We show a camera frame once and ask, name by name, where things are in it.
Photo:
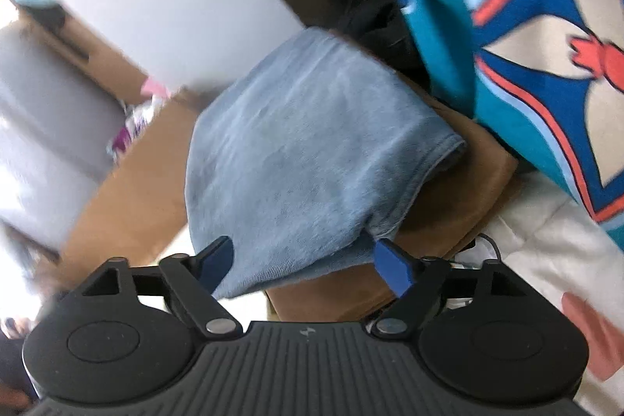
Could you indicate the brown cardboard sheet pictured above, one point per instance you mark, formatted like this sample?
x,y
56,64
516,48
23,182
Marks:
x,y
139,208

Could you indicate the light blue denim shorts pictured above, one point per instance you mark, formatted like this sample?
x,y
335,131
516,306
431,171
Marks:
x,y
307,161

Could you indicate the folded brown garment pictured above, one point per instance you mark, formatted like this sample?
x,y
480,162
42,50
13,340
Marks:
x,y
449,211

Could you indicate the cream bear print bedsheet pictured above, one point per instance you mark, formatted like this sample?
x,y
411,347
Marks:
x,y
551,242

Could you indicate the black garment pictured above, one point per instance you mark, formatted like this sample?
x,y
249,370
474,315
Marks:
x,y
17,390

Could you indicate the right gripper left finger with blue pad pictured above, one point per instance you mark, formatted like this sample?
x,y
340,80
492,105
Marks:
x,y
191,282

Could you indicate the purple white refill pouch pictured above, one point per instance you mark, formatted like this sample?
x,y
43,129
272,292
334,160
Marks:
x,y
137,118

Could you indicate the upright brown cardboard box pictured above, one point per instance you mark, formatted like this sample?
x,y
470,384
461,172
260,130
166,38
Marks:
x,y
71,39

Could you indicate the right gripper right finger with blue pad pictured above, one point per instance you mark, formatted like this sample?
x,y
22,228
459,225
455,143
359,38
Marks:
x,y
417,285

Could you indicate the teal patterned cloth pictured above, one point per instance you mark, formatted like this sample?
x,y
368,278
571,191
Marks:
x,y
546,76

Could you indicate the grey plastic wrapped mattress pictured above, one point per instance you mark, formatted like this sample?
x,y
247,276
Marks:
x,y
55,128

